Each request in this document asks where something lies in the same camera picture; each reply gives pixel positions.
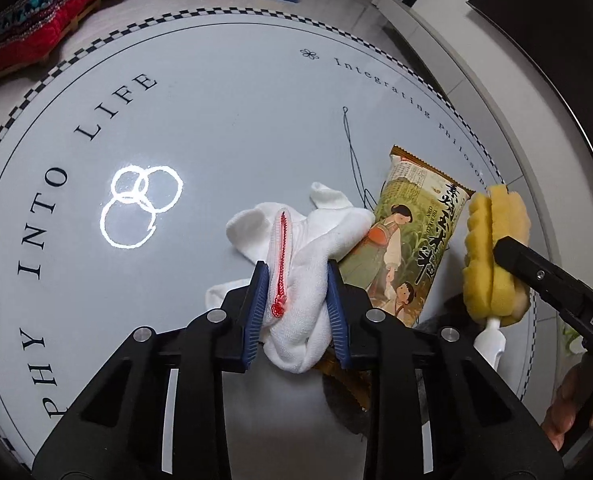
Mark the black television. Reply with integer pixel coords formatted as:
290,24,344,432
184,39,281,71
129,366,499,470
466,0,593,213

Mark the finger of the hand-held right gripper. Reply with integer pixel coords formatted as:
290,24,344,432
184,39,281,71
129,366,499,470
493,236,593,357

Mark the green snack packet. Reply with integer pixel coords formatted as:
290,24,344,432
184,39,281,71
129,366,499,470
316,144,477,407

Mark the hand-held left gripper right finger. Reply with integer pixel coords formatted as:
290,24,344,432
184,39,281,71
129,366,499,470
326,261,564,480

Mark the yellow sponge brush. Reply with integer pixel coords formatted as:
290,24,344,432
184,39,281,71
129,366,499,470
462,184,533,369

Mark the person's right hand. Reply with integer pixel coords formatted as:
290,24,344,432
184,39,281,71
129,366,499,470
541,362,593,453

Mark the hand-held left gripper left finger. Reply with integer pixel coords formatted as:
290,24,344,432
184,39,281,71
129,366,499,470
34,260,270,480

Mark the white sock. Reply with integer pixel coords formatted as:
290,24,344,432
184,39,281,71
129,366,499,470
205,181,375,375

